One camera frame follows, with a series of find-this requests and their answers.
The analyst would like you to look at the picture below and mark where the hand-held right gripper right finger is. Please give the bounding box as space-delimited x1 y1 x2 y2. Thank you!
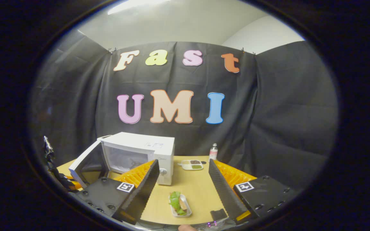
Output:
208 159 298 225

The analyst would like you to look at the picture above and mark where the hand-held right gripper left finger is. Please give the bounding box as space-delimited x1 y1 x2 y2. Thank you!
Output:
75 159 161 225

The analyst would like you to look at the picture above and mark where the sandwich with green lettuce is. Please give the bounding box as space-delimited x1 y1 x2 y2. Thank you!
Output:
169 192 188 216

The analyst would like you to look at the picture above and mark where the white microwave oven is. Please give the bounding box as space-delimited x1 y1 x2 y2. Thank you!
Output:
68 132 175 188

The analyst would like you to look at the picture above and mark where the white foam tray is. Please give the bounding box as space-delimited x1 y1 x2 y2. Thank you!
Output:
170 193 192 218

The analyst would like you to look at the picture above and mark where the white compartment sauce dish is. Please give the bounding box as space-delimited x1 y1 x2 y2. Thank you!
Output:
181 159 204 170

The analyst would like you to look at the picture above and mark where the black backdrop cloth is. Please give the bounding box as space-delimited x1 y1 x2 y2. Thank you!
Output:
28 30 339 193

